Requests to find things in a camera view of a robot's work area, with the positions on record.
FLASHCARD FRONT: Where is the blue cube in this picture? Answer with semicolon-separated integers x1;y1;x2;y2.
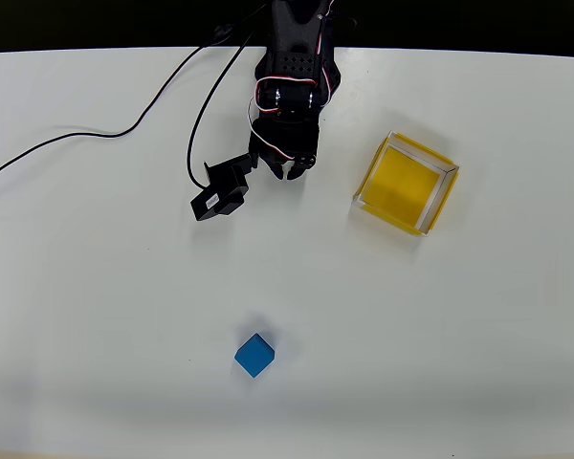
233;333;276;380

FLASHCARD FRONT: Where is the yellow square tray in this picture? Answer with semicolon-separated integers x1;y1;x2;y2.
352;130;461;237

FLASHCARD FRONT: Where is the black gripper-mounted camera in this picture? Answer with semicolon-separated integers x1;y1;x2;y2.
189;153;260;223

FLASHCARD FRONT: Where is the black camera cable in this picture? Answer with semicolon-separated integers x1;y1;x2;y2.
186;28;269;190

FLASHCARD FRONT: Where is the thin black cable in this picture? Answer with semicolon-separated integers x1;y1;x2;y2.
0;23;235;190

